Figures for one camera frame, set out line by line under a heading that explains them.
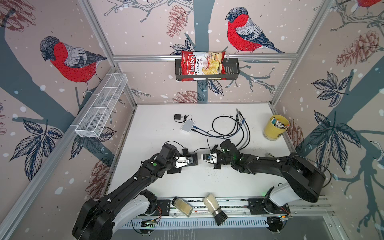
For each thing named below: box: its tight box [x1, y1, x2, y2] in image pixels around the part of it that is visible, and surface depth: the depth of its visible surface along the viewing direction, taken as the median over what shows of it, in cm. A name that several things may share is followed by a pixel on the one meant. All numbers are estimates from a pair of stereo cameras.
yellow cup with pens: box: [263, 114, 290, 141], surface depth 94 cm
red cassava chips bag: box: [181, 50, 227, 82], surface depth 90 cm
